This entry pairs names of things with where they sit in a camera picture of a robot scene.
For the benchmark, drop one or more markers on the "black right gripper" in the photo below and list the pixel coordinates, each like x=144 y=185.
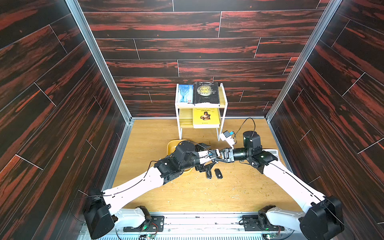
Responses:
x=227 y=155

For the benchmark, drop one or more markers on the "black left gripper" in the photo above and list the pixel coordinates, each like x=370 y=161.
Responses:
x=203 y=168

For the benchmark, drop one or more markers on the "yellow storage tray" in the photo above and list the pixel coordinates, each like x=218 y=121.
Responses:
x=171 y=147

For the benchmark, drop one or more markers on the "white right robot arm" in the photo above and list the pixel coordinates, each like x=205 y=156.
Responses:
x=321 y=217

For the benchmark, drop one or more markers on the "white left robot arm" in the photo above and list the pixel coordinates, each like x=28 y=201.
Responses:
x=102 y=208

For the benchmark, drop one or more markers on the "black car key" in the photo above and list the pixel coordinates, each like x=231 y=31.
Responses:
x=208 y=174

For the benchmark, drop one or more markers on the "white calculator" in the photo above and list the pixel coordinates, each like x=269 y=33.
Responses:
x=273 y=152

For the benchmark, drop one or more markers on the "yellow book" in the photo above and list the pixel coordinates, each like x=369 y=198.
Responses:
x=206 y=118

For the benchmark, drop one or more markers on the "white metal shelf rack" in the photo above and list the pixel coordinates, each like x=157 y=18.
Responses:
x=202 y=105

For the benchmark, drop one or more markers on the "black hardcover book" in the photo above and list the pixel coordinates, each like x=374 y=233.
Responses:
x=205 y=92

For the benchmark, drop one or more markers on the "blue book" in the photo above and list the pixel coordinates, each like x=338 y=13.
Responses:
x=185 y=94

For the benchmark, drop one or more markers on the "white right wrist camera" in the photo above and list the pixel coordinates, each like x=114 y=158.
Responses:
x=228 y=137

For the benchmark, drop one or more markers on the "aluminium rail frame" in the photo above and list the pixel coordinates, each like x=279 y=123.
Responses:
x=204 y=226

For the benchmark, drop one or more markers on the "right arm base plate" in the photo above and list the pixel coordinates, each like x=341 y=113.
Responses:
x=255 y=223

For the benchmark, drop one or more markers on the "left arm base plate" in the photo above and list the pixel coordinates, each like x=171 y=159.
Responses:
x=150 y=223

